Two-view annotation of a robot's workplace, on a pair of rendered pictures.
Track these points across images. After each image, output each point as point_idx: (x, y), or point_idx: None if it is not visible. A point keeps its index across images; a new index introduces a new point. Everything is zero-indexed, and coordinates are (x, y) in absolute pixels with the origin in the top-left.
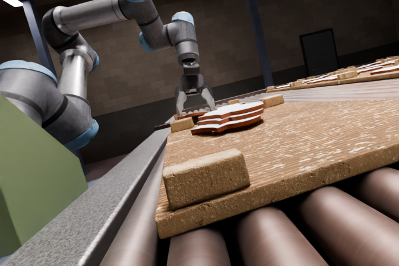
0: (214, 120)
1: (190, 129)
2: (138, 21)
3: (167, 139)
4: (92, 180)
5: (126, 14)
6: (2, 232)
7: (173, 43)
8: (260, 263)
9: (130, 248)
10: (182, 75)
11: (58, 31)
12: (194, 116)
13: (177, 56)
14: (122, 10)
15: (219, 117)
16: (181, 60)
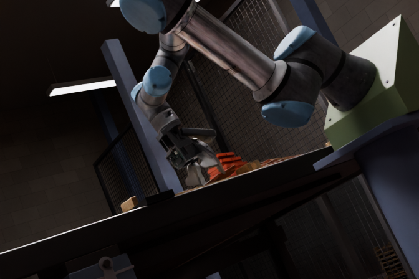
0: (275, 161)
1: (283, 158)
2: (179, 62)
3: (282, 160)
4: (324, 157)
5: (183, 49)
6: None
7: (163, 103)
8: None
9: None
10: (193, 137)
11: None
12: (229, 174)
13: (174, 117)
14: (185, 44)
15: (274, 160)
16: (181, 124)
